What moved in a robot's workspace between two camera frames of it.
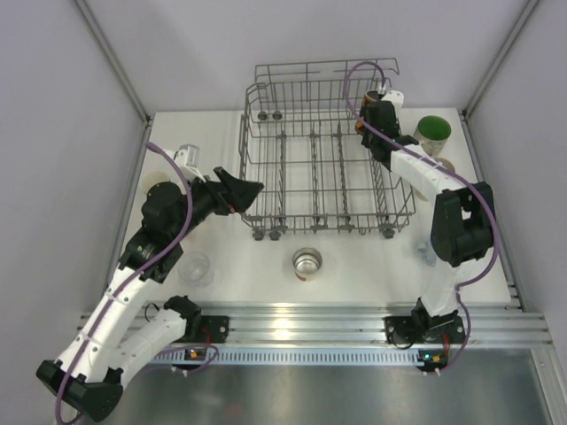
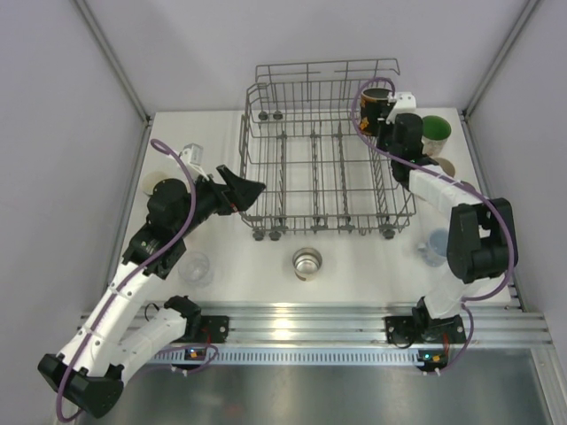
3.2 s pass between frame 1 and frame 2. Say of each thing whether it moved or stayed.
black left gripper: moved
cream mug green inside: stayed
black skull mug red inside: stayed
